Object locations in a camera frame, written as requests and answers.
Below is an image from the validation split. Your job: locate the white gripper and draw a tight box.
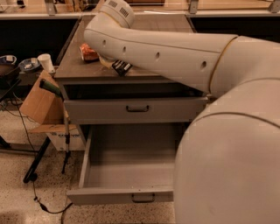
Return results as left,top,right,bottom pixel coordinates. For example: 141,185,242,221
99,0,135,68

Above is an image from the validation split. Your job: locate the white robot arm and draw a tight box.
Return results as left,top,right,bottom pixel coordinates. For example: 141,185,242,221
84,0,280,224

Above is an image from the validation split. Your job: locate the grey drawer cabinet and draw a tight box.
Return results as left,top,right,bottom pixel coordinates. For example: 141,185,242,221
53,13,211,147

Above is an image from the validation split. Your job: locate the closed grey upper drawer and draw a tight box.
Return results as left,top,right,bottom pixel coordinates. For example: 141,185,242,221
64,97,207,124

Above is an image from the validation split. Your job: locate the open grey middle drawer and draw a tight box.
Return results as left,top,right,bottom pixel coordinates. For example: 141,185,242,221
67,122,185,205

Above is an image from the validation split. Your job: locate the crushed orange soda can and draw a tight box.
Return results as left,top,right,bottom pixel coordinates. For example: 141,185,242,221
79,43,99,61

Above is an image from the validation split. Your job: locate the white paper cup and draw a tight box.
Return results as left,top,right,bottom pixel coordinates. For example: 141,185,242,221
38,53,55,73

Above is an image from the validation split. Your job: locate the brown cardboard box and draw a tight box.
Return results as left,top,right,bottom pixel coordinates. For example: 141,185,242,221
20,70,66,133

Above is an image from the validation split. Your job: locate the blue bowl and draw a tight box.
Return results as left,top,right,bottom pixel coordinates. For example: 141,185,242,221
18,58,41,73

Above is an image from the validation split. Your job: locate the white printed box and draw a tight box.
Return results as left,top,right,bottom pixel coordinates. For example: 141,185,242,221
46,128,86,152

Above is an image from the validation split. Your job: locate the black table leg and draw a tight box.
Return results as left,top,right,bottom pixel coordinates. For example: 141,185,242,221
23,137,51,184

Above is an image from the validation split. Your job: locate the green handled grabber tool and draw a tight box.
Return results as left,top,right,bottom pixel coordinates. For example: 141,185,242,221
39,79,71,174

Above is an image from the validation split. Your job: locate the black floor cable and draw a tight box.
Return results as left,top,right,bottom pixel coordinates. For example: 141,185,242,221
31,180,74,215

